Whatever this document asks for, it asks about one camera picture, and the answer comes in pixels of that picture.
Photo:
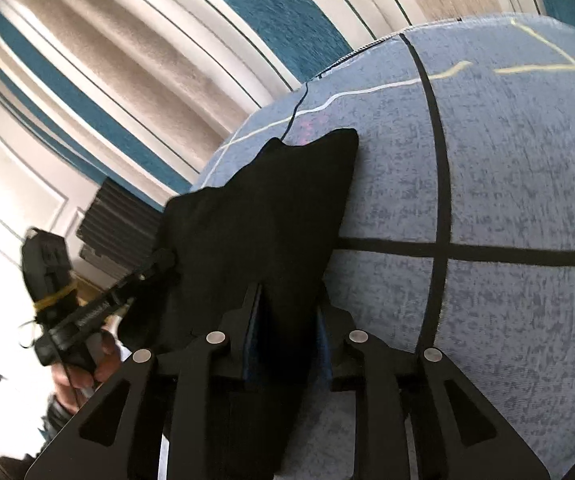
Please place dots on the teal beige striped cover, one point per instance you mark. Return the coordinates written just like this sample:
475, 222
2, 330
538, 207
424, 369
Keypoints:
117, 60

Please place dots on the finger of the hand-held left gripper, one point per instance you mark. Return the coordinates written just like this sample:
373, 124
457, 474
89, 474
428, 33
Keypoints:
147, 270

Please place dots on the person's left hand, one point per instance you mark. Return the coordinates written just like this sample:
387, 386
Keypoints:
104, 360

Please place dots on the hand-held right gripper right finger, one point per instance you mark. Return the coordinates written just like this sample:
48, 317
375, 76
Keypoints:
323, 345

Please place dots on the light blue lined blanket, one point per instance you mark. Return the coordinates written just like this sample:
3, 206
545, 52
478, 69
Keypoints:
517, 185

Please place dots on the black pants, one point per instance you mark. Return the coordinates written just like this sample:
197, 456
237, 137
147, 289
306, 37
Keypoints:
267, 210

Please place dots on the person's left forearm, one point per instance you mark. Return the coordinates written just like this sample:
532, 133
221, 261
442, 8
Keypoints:
59, 417

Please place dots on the black ribbed panel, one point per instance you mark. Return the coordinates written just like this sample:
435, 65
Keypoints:
117, 230

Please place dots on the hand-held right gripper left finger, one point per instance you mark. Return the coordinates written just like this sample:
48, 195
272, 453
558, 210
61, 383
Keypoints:
255, 332

